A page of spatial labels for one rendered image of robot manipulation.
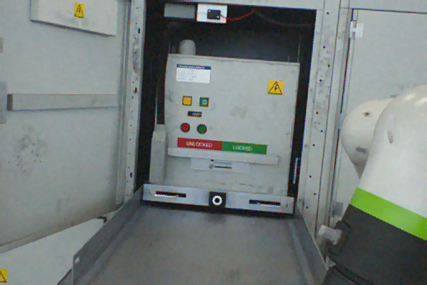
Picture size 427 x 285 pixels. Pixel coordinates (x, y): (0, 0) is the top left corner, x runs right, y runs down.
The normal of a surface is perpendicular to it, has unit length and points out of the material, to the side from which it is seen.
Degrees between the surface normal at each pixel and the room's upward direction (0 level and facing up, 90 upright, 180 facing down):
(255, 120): 90
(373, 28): 90
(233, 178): 90
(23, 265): 90
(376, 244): 75
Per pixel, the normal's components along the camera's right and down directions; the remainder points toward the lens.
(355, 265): -0.65, -0.27
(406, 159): -0.68, -0.06
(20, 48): 0.92, 0.12
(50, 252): -0.07, 0.13
